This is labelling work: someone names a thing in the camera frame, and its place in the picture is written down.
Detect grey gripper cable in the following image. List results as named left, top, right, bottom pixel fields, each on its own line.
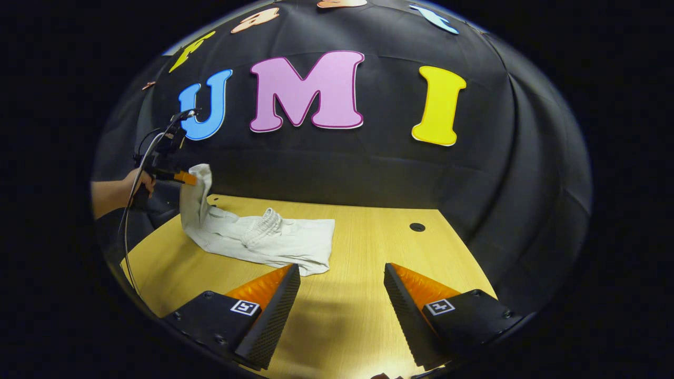
left=117, top=108, right=198, bottom=296

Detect white jeans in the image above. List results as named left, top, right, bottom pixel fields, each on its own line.
left=179, top=164, right=336, bottom=277

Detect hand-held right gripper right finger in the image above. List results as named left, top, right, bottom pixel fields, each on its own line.
left=383, top=262, right=524, bottom=370

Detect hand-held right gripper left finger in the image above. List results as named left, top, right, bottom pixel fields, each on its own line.
left=163, top=264, right=301, bottom=371

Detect black backdrop cloth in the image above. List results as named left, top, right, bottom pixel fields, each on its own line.
left=92, top=0, right=593, bottom=316

